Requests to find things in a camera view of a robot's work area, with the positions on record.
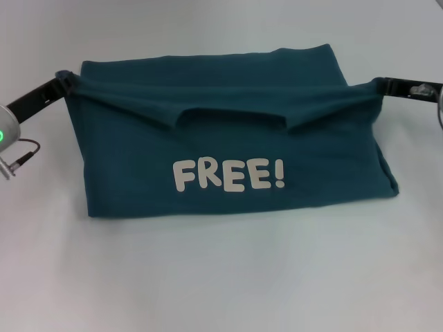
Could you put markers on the teal blue shirt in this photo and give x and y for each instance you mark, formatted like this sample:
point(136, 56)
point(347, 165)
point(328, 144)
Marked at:
point(225, 138)

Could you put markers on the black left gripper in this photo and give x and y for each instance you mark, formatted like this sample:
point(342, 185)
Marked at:
point(33, 98)

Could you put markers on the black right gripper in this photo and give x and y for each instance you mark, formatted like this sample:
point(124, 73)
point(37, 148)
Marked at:
point(415, 90)

